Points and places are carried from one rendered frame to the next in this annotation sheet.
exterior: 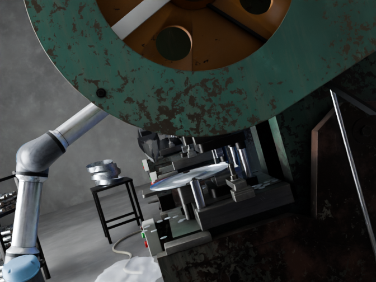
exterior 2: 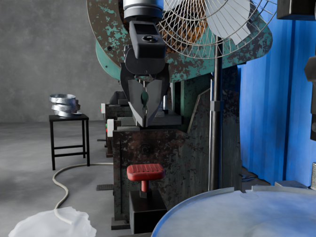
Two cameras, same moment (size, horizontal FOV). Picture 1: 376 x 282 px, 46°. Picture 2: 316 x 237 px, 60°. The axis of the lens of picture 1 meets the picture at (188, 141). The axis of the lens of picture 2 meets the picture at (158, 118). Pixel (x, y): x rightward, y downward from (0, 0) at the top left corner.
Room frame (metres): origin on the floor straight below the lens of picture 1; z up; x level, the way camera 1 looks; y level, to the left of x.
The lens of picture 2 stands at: (1.35, 0.19, 0.92)
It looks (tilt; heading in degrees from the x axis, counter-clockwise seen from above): 8 degrees down; 354
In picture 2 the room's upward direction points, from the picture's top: straight up
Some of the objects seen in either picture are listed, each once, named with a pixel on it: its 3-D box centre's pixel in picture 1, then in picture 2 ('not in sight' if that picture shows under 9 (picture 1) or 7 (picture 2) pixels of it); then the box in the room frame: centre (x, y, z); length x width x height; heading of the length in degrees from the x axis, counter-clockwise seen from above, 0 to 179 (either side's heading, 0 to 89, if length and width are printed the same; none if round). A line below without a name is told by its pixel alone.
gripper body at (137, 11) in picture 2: (145, 127); (143, 46); (1.89, 0.16, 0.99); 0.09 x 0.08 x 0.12; 3
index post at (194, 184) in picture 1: (197, 192); not in sight; (1.36, 0.02, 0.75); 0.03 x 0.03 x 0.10; 4
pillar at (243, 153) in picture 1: (244, 156); not in sight; (1.47, -0.17, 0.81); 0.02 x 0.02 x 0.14
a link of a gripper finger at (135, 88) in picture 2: (148, 152); (135, 102); (1.88, 0.17, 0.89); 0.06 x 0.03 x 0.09; 3
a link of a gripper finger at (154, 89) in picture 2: (155, 150); (151, 101); (1.88, 0.14, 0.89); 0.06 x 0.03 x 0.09; 3
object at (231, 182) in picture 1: (235, 179); not in sight; (1.38, -0.11, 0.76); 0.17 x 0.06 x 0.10; 4
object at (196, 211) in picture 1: (232, 195); not in sight; (1.55, -0.10, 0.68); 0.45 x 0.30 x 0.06; 4
